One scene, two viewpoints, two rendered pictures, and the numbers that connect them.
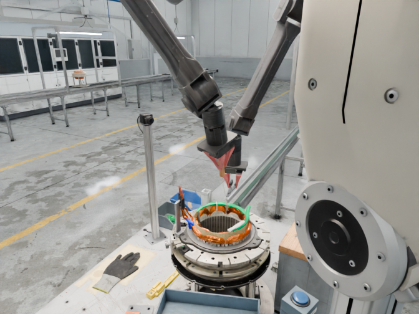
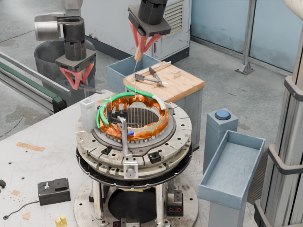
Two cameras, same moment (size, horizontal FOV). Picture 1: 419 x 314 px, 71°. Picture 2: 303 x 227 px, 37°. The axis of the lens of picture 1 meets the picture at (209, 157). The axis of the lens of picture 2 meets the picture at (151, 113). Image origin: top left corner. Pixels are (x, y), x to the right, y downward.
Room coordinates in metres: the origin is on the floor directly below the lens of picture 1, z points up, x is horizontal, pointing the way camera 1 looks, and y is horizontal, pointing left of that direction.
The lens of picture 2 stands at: (0.47, 0.93, 1.82)
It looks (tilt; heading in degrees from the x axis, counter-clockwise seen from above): 34 degrees down; 286
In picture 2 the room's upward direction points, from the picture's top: straight up
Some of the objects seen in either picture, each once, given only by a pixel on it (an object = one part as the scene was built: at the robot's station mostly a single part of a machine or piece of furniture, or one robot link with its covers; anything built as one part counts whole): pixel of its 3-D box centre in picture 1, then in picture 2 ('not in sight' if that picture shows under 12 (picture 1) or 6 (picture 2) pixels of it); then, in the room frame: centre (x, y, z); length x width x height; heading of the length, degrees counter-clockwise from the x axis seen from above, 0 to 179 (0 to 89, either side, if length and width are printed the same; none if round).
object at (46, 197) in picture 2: not in sight; (53, 190); (1.07, -0.01, 0.81); 0.10 x 0.06 x 0.06; 30
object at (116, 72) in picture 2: not in sight; (135, 97); (0.94, -0.44, 0.92); 0.17 x 0.11 x 0.28; 58
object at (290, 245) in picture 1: (316, 241); (163, 82); (0.80, -0.35, 1.05); 0.20 x 0.19 x 0.02; 148
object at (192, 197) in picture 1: (187, 202); not in sight; (1.48, 0.13, 0.82); 0.16 x 0.14 x 0.07; 64
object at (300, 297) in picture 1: (300, 297); (222, 113); (0.59, -0.24, 1.04); 0.04 x 0.04 x 0.01
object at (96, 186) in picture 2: not in sight; (97, 193); (0.89, 0.06, 0.91); 0.02 x 0.02 x 0.21
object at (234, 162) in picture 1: (232, 159); (75, 49); (0.98, -0.09, 1.28); 0.10 x 0.07 x 0.07; 75
